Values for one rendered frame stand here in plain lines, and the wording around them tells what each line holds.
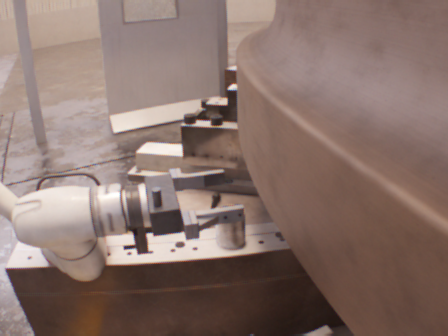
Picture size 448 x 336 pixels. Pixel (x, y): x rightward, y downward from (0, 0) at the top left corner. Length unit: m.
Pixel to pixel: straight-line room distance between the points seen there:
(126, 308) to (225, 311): 0.29
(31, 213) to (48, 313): 0.61
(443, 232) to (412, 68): 0.28
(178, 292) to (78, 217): 0.53
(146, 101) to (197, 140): 2.22
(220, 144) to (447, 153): 1.56
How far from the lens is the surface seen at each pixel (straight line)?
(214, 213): 0.64
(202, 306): 1.16
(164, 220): 0.64
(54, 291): 1.17
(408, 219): 0.45
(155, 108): 4.19
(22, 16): 3.96
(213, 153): 1.99
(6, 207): 0.88
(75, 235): 0.67
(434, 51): 0.58
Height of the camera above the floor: 1.34
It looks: 26 degrees down
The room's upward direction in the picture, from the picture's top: 2 degrees counter-clockwise
